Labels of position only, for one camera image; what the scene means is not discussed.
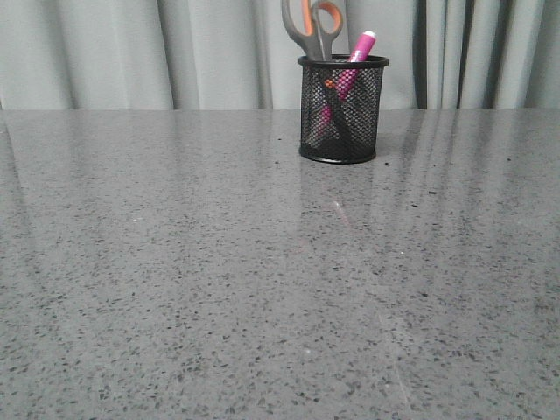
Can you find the pink marker pen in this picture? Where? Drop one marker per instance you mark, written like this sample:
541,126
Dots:
350,74

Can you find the grey orange scissors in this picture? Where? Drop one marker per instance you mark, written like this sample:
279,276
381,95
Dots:
322,24

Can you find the black mesh pen holder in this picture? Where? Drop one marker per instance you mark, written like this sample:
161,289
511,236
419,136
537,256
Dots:
361,110

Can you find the grey curtain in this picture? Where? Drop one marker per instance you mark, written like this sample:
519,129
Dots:
237,55

